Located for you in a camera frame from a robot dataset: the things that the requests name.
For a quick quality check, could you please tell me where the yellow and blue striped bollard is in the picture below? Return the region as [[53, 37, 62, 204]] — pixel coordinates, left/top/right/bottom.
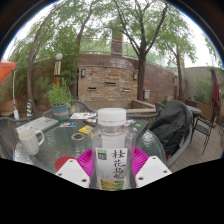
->
[[26, 98, 34, 118]]

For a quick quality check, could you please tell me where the black jacket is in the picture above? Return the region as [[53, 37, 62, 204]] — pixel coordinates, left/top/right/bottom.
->
[[149, 99, 194, 159]]

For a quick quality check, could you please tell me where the yellow card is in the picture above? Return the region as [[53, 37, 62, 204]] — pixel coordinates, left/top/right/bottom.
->
[[78, 124, 95, 135]]

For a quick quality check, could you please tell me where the dark round patio table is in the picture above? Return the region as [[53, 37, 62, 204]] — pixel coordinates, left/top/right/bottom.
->
[[191, 105, 203, 117]]

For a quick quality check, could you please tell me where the black metal patio chair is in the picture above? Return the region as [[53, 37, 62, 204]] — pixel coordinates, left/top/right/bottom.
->
[[193, 109, 218, 155]]

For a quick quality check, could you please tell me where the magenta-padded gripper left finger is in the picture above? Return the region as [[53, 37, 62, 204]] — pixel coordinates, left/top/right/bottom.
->
[[54, 148, 98, 189]]

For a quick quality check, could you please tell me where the small blue card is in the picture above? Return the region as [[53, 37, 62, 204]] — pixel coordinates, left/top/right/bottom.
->
[[59, 121, 78, 129]]

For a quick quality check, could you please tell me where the white ribbed mug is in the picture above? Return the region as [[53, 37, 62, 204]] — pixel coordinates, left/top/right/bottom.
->
[[18, 128, 45, 156]]

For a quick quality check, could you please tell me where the wooden globe lamp post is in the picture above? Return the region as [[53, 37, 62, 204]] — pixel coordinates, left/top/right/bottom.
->
[[53, 52, 64, 86]]

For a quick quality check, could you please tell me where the clear white-capped drink bottle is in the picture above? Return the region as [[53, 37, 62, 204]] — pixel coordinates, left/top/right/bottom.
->
[[89, 107, 138, 192]]

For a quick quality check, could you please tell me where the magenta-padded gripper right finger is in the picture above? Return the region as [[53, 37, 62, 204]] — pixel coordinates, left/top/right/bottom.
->
[[128, 146, 173, 189]]

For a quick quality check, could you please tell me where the dark-trunked tree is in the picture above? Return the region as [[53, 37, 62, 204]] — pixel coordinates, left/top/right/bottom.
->
[[111, 0, 169, 102]]

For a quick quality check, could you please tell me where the green plant in blue pot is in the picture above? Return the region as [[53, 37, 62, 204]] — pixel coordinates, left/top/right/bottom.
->
[[44, 79, 74, 121]]

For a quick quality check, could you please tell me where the white printed booklet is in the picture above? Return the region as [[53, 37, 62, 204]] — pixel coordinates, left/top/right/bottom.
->
[[69, 112, 98, 120]]

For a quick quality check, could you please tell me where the orange patio umbrella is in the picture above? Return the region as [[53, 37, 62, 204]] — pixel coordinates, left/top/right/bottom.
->
[[0, 59, 20, 120]]

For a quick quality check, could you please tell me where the short wooden lamp post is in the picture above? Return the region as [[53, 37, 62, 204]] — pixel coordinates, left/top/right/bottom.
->
[[173, 71, 179, 100]]

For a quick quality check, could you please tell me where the closed maroon umbrella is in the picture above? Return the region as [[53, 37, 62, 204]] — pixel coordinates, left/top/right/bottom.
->
[[209, 66, 221, 114]]

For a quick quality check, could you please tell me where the brown tape ring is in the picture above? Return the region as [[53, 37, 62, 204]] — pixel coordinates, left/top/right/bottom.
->
[[70, 132, 86, 141]]

